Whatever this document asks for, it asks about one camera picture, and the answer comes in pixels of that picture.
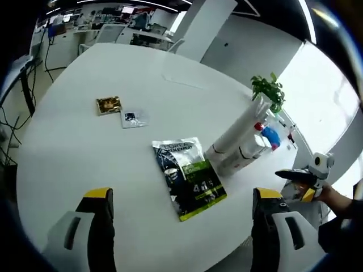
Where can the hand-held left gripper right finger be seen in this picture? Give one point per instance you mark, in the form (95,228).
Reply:
(266,232)

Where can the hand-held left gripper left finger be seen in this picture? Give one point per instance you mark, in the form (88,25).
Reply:
(96,232)

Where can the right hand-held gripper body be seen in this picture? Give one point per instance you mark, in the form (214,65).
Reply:
(321,167)

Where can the tall white skincare tube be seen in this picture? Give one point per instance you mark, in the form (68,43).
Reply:
(235,130)

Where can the green black skincare mask packet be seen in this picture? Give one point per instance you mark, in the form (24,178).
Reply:
(187,181)

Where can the small clear blue packet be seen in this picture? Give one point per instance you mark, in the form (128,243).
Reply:
(134,119)

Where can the gold skincare sachet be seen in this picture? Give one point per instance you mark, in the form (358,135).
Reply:
(109,105)

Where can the person's right hand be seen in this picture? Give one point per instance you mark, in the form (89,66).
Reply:
(334,199)

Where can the red dark windowsill item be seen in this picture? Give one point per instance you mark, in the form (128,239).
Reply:
(290,135)

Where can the blue tissue pack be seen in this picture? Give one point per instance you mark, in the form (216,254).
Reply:
(272,137)

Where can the person's dark clothing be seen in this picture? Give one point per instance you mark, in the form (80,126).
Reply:
(346,226)

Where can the green potted plant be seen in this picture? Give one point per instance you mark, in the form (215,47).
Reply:
(268,90)

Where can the black-legged stand table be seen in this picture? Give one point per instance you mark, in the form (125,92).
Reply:
(25,85)

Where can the white mesh office chair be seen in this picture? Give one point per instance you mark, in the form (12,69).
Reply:
(175,45)
(110,34)

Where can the blue box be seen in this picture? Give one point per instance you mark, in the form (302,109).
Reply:
(55,30)

